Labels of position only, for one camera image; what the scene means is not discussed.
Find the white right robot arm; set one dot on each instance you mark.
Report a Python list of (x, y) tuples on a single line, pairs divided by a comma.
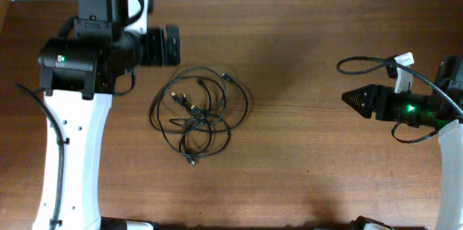
[(417, 101)]

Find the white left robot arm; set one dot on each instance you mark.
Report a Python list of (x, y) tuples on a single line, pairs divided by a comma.
[(79, 69)]

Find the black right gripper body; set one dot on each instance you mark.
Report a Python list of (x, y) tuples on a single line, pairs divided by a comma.
[(382, 102)]

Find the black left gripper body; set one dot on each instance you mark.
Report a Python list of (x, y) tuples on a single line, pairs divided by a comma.
[(153, 50)]

